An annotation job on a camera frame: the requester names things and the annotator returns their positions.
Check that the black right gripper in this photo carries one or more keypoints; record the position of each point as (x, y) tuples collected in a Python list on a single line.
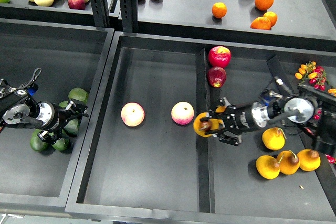
[(237, 120)]

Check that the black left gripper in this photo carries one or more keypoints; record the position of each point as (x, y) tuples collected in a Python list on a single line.
[(54, 118)]

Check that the yellow pear with brown stem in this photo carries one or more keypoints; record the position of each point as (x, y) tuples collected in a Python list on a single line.
[(204, 123)]

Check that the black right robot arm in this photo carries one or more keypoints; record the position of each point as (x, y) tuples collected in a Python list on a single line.
[(312, 110)]

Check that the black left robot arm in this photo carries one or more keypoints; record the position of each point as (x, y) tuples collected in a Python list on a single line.
[(19, 110)]

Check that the green avocado bottom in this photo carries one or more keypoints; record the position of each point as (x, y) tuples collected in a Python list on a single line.
[(36, 143)]

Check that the green avocado top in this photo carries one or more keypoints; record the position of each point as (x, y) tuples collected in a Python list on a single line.
[(78, 94)]

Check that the yellow pear upper right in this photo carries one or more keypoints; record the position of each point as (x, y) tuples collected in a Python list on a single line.
[(274, 138)]

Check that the yellow pear lower middle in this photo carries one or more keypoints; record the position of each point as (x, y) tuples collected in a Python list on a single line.
[(289, 162)]

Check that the yellow pear lower right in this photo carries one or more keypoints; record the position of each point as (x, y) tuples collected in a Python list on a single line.
[(309, 160)]

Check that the pink peach right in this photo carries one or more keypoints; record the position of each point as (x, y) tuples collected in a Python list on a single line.
[(182, 113)]

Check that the dark red apple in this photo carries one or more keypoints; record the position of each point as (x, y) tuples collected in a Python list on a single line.
[(216, 77)]

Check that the black left tray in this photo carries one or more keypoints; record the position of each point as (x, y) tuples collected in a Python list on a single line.
[(69, 56)]

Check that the bright red apple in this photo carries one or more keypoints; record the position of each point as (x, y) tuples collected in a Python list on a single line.
[(219, 56)]

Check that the pink peach left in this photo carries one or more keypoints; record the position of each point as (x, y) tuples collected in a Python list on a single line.
[(132, 114)]

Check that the black middle divided tray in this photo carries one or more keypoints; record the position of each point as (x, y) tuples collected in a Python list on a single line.
[(161, 172)]

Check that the orange lower right front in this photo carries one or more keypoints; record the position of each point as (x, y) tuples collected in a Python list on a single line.
[(262, 23)]

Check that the orange centre shelf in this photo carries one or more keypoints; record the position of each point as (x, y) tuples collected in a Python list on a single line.
[(219, 10)]

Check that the cherry tomato bunch upper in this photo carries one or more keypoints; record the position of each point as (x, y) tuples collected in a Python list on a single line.
[(314, 74)]

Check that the red apple on shelf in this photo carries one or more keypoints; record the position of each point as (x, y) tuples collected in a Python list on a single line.
[(77, 4)]

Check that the orange lower right back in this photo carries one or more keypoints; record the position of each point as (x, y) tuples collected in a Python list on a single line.
[(272, 16)]

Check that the large orange right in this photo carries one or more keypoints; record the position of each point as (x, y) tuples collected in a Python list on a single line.
[(263, 4)]

